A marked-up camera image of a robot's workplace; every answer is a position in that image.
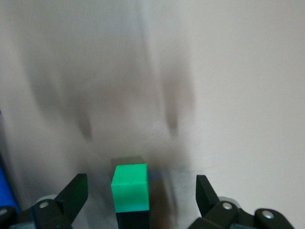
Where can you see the black cube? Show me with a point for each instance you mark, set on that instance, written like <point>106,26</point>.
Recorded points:
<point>132,220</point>

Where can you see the blue plastic storage bin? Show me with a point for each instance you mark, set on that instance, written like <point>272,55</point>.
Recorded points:
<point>5,186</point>

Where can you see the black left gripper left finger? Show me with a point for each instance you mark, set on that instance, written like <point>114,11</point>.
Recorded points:
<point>71,202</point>

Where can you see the green cube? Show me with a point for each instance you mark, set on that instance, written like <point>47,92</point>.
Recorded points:
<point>129,190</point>

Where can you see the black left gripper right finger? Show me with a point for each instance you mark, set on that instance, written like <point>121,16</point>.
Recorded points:
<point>209,202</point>

